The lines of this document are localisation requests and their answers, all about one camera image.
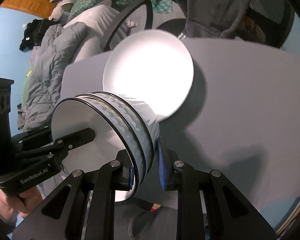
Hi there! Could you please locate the person's left forearm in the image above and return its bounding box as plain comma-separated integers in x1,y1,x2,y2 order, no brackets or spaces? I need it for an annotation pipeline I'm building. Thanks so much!
0,201,18,235

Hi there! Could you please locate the black mesh office chair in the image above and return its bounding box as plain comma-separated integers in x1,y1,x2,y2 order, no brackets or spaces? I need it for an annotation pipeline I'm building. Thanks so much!
104,0,296,52

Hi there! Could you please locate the person's left hand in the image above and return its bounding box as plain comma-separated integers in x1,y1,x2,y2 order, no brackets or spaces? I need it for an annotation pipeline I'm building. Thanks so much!
0,186,44,219

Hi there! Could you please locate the beige and green clothes pile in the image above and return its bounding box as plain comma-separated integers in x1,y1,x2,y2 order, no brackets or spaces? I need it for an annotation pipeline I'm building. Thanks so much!
49,0,74,22

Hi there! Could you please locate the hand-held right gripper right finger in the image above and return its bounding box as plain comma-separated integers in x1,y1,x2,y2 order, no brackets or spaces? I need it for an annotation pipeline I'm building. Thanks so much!
157,136,277,240

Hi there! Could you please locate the brown cloth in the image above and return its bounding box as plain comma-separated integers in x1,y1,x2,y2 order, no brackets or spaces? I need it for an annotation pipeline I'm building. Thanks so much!
239,16,257,42

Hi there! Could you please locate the bed with beige sheet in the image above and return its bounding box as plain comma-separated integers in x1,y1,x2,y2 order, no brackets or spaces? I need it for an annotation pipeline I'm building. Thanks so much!
62,4,130,65

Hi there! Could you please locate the white plate with black rim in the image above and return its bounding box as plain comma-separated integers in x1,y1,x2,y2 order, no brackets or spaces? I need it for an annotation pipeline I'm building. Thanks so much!
102,29,194,121

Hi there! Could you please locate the black clothes pile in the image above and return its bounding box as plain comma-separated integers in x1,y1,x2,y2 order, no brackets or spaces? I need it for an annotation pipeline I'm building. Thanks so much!
19,19,53,52

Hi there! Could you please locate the dark grey fleece hoodie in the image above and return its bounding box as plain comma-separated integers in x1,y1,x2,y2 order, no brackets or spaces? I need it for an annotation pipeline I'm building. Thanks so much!
169,0,255,39

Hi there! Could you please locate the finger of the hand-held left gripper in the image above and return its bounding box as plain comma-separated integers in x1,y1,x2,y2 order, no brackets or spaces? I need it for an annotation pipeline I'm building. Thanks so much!
14,127,96,167
11,126,53,151

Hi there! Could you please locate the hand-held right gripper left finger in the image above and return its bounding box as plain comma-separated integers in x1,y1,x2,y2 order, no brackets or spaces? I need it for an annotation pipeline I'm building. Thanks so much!
12,151,135,240

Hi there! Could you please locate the grey puffer jacket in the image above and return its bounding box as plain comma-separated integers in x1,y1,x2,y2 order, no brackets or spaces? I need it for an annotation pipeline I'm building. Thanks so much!
16,21,89,132

